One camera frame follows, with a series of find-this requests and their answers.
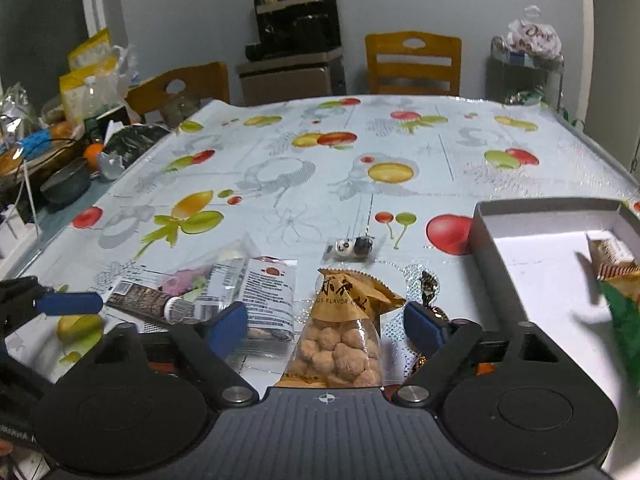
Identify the dark chocolate bar wrapper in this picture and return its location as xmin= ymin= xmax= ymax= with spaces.
xmin=105 ymin=280 xmax=198 ymax=324

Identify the clear pink candy packet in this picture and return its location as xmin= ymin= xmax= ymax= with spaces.
xmin=160 ymin=240 xmax=259 ymax=310

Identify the white label snack packet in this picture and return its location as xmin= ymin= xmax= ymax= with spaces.
xmin=232 ymin=256 xmax=297 ymax=342

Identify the brown nut snack bag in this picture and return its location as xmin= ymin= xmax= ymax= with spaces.
xmin=277 ymin=269 xmax=405 ymax=388

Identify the dark foil wrapped candy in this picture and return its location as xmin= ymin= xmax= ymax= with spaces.
xmin=420 ymin=270 xmax=449 ymax=322

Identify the dark round bowl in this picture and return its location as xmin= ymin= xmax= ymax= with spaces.
xmin=40 ymin=158 xmax=92 ymax=207

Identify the panda candy packet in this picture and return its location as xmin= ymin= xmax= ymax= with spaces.
xmin=322 ymin=235 xmax=386 ymax=263

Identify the grey cardboard box tray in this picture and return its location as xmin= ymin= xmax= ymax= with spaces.
xmin=467 ymin=197 xmax=640 ymax=411

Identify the orange fruit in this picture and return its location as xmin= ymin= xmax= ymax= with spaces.
xmin=84 ymin=143 xmax=103 ymax=172

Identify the fruit pattern tablecloth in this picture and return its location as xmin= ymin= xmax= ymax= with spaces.
xmin=18 ymin=96 xmax=639 ymax=327

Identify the green chip bag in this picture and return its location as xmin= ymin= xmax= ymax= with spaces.
xmin=599 ymin=273 xmax=639 ymax=394

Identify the small brown snack packet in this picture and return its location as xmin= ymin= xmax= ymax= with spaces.
xmin=587 ymin=236 xmax=639 ymax=281

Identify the black plastic bag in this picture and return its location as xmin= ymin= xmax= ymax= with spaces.
xmin=102 ymin=124 xmax=170 ymax=169

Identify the yellow paper bag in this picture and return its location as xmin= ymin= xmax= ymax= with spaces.
xmin=58 ymin=28 xmax=117 ymax=124

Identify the wooden chair far left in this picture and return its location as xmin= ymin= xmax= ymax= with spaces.
xmin=126 ymin=62 xmax=230 ymax=118

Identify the wooden chair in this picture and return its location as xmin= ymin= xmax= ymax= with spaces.
xmin=126 ymin=62 xmax=230 ymax=118
xmin=364 ymin=30 xmax=462 ymax=96

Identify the glass side cart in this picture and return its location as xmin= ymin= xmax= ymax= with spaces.
xmin=485 ymin=37 xmax=564 ymax=112

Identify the wooden chair far middle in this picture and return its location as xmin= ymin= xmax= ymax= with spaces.
xmin=364 ymin=30 xmax=462 ymax=96

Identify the black water dispenser cabinet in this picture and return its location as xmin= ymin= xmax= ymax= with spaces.
xmin=236 ymin=0 xmax=347 ymax=106

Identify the white Dove plastic bag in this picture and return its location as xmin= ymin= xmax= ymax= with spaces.
xmin=506 ymin=6 xmax=562 ymax=58

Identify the white cable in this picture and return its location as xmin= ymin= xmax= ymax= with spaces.
xmin=0 ymin=142 xmax=42 ymax=241

